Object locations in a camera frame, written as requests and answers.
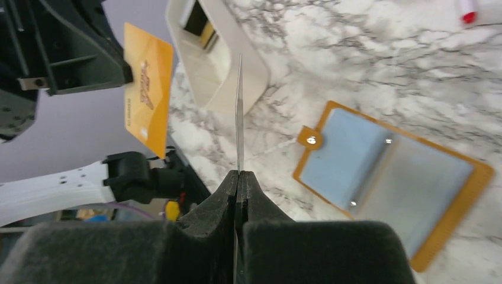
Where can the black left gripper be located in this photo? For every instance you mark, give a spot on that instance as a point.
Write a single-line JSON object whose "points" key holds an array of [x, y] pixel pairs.
{"points": [[80, 53]]}

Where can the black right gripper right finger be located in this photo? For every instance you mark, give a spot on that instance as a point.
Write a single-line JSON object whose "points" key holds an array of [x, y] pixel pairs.
{"points": [[277, 249]]}

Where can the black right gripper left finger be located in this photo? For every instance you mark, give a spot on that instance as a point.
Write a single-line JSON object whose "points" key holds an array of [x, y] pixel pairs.
{"points": [[199, 248]]}

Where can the gold credit card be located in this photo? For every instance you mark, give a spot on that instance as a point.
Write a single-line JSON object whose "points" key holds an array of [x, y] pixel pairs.
{"points": [[239, 118], [146, 98]]}

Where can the yellow leather card holder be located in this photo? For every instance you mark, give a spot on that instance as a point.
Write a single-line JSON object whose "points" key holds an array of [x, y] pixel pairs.
{"points": [[371, 170]]}

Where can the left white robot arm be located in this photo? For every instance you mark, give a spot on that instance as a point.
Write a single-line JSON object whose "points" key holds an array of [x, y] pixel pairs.
{"points": [[112, 181]]}

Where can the stack of credit cards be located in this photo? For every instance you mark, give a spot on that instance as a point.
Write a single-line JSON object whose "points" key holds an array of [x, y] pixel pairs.
{"points": [[195, 21]]}

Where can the white oval plastic tray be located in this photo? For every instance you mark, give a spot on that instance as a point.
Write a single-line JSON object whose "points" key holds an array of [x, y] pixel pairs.
{"points": [[212, 75]]}

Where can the red and white marker pen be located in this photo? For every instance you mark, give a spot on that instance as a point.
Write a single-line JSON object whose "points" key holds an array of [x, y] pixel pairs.
{"points": [[468, 11]]}

